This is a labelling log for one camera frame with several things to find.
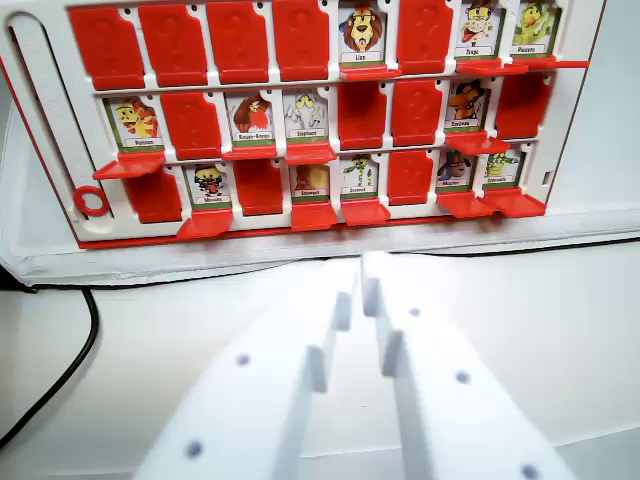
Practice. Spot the red board flap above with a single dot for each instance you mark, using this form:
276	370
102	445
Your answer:
535	62

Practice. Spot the red and white game board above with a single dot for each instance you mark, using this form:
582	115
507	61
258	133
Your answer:
310	115

